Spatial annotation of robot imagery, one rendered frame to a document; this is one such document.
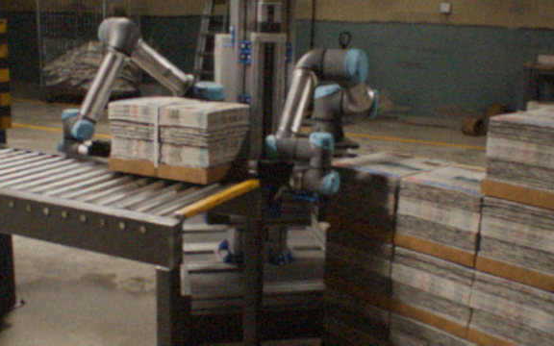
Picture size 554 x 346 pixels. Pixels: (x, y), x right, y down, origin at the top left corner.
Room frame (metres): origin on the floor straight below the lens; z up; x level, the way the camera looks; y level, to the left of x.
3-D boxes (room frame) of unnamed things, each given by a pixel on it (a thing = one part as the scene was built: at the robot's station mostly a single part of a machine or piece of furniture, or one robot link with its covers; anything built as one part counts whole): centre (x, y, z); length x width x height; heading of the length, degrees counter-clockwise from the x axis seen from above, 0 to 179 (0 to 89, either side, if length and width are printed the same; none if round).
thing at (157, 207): (1.94, 0.26, 0.77); 0.47 x 0.05 x 0.05; 155
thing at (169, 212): (1.91, 0.20, 0.77); 0.47 x 0.05 x 0.05; 155
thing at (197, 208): (1.86, 0.13, 0.81); 0.43 x 0.03 x 0.02; 155
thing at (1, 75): (2.83, 1.14, 1.05); 0.05 x 0.05 x 0.45; 65
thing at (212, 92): (2.73, 0.25, 0.98); 0.13 x 0.12 x 0.14; 30
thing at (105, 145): (2.51, 0.62, 0.80); 0.12 x 0.08 x 0.09; 66
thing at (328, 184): (2.12, -0.16, 0.81); 0.11 x 0.08 x 0.09; 65
